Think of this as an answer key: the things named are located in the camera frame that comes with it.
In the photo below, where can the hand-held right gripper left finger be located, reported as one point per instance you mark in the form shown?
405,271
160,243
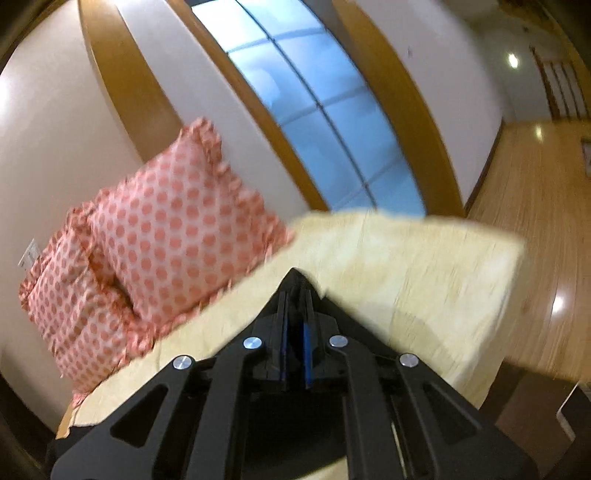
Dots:
285,344

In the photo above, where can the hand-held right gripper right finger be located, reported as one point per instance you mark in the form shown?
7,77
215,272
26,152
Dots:
308,355

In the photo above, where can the bed with yellow floral sheet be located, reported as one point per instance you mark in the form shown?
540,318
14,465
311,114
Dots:
415,277

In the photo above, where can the pink polka dot pillow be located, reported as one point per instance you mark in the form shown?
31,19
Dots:
69,300
184,221

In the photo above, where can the dark wooden cabinet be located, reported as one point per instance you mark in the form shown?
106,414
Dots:
521,406

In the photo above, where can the blue glass window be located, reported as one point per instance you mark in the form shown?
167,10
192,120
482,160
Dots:
314,101

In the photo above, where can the wooden door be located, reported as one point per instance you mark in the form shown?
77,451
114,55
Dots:
558,87

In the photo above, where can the white wall outlet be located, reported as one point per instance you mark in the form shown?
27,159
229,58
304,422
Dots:
28,254

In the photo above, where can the wooden window frame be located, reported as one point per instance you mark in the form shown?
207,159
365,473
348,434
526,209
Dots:
401,92

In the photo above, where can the curved wooden wall trim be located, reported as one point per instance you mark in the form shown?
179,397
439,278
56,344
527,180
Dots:
124,78

